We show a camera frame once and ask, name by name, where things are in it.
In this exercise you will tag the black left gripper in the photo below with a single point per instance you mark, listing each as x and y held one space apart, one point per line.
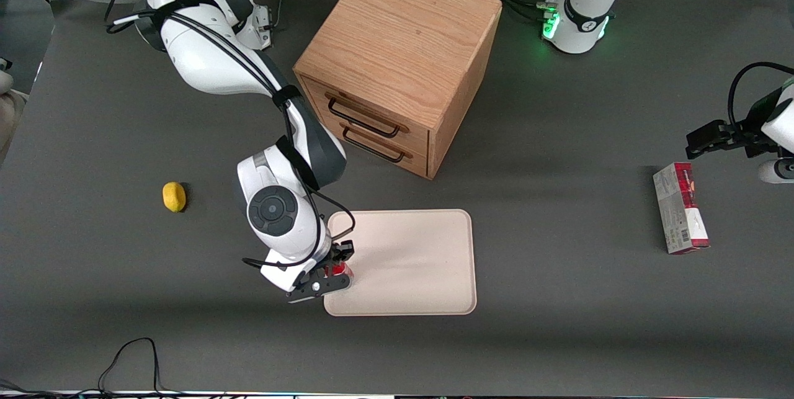
742 134

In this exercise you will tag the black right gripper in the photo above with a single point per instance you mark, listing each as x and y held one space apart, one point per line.
340 254

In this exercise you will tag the red coke bottle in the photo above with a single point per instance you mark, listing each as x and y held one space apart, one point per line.
338 271

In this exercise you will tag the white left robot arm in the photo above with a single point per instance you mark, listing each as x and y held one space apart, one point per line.
583 33

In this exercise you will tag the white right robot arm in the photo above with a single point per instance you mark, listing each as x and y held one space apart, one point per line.
205 58

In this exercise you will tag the cream rectangular tray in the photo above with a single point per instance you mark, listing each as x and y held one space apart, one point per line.
422 262

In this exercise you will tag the red plaid cookie box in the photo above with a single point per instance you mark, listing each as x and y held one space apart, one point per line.
679 213

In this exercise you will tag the wooden drawer front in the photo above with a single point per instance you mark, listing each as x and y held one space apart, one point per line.
419 139
417 163

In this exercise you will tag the yellow lemon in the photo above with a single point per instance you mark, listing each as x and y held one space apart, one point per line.
174 197

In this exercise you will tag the dark grey table mat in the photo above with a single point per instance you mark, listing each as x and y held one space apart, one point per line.
558 324

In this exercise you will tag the oak wooden drawer cabinet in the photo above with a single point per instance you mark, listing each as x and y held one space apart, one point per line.
403 33

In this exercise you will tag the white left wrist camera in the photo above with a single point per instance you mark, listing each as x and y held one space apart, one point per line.
778 170

